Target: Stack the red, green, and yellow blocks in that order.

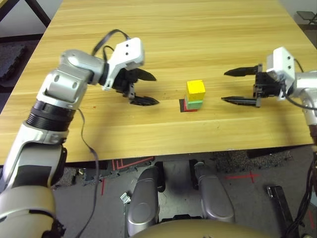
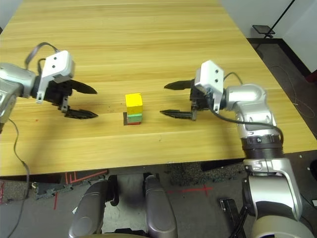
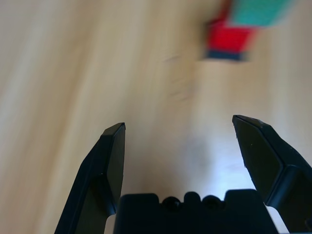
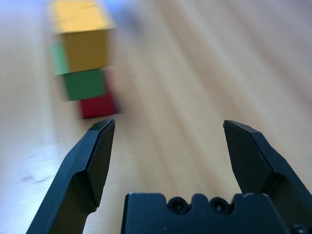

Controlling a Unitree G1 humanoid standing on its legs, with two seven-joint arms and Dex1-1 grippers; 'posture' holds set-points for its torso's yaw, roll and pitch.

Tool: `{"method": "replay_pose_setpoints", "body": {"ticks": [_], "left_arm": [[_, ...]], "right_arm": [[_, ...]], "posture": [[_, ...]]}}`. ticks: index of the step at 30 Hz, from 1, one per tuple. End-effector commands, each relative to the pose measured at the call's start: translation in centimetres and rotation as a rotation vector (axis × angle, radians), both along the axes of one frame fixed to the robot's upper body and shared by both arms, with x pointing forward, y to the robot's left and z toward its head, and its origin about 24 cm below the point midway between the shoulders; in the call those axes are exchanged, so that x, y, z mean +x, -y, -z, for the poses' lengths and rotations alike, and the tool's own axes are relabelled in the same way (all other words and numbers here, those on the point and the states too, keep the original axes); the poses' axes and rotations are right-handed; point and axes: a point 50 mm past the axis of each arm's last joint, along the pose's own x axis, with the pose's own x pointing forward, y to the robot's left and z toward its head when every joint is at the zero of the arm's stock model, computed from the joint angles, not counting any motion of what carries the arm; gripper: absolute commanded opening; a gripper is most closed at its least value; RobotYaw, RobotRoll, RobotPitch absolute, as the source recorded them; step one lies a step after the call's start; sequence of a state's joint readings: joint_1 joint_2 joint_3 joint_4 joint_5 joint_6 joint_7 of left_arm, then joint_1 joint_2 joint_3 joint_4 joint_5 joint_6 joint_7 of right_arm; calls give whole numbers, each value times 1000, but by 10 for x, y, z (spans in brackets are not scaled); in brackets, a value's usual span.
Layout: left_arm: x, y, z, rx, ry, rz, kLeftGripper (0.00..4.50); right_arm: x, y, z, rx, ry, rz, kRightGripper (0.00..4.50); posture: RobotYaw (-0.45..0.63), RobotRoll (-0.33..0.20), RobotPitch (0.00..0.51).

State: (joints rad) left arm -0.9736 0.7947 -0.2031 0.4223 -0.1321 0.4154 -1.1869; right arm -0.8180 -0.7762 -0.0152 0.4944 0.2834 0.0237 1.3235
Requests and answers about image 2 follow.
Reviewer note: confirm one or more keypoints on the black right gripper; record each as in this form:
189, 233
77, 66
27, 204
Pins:
201, 102

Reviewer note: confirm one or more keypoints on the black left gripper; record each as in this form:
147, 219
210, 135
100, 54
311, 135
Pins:
58, 93

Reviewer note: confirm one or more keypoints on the yellow wooden block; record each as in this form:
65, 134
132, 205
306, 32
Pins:
134, 102

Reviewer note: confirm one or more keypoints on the green wooden block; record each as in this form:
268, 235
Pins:
135, 118

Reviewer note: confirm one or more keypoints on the red wooden block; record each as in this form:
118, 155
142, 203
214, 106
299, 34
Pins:
135, 123

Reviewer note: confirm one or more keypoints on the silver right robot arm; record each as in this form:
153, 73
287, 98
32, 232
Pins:
250, 99

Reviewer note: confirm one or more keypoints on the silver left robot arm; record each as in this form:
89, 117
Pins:
15, 79

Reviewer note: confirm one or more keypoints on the black square marker patch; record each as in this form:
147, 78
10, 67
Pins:
125, 119

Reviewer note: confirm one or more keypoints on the dark speckled floor mat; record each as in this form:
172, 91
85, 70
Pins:
198, 173

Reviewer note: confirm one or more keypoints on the grey puzzle floor mat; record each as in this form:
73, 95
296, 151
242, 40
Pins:
52, 191

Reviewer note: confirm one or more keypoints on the red tape strip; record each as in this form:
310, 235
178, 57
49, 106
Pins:
56, 200

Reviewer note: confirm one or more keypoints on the small silver clip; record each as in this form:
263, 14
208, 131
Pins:
75, 210

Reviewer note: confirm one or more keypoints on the grey left robot leg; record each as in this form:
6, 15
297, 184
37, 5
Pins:
86, 215

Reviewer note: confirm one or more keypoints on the grey robot leg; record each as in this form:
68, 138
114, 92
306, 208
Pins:
161, 213
86, 215

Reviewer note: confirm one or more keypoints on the grey right robot leg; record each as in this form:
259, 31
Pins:
161, 213

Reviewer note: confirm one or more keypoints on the black bar on floor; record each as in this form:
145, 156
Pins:
231, 213

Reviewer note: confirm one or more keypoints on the beige robot torso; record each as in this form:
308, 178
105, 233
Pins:
131, 236

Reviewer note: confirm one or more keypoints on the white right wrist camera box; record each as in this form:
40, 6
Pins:
210, 74

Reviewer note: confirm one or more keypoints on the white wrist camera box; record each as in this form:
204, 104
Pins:
59, 64
210, 74

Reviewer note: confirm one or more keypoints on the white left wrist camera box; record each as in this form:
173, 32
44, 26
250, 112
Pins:
59, 64

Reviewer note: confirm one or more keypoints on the black robot pelvis bracket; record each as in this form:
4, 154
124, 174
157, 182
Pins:
123, 230

